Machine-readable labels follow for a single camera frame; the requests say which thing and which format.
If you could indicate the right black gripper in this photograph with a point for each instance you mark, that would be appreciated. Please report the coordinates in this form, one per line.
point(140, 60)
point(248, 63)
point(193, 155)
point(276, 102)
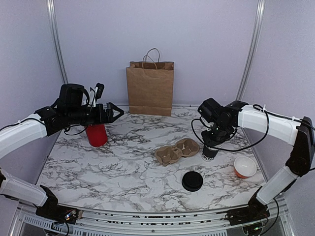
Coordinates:
point(209, 142)

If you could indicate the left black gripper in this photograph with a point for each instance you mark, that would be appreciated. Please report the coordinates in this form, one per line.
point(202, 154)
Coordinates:
point(108, 118)

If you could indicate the black plastic cup lid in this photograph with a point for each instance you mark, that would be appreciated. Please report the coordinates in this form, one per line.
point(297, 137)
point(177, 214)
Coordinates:
point(192, 181)

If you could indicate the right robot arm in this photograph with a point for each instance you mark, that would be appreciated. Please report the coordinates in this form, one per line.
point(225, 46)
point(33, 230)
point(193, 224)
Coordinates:
point(221, 123)

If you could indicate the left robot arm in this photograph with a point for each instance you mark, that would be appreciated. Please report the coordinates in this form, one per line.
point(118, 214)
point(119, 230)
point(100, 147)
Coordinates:
point(75, 106)

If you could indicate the red cylindrical holder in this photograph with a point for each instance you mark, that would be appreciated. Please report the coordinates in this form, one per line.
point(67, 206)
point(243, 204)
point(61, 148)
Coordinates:
point(97, 135)

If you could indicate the orange white bowl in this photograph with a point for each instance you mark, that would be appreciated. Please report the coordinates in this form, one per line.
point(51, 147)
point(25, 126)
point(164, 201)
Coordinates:
point(244, 167)

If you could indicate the cardboard cup carrier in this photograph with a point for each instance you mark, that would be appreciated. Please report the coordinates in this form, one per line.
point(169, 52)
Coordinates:
point(184, 148)

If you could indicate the brown paper bag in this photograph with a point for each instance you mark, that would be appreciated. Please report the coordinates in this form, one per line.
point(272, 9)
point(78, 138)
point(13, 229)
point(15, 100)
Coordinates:
point(150, 86)

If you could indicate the right aluminium frame post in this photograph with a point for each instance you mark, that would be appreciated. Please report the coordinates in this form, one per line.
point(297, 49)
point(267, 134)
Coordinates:
point(260, 8)

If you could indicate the aluminium frame post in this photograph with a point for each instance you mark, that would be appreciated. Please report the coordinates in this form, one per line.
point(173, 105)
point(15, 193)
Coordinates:
point(260, 8)
point(56, 40)

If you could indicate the front aluminium rail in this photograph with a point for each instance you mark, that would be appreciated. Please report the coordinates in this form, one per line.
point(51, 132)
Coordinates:
point(79, 221)

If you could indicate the left aluminium frame post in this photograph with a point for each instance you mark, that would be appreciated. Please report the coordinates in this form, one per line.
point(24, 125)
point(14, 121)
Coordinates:
point(56, 40)

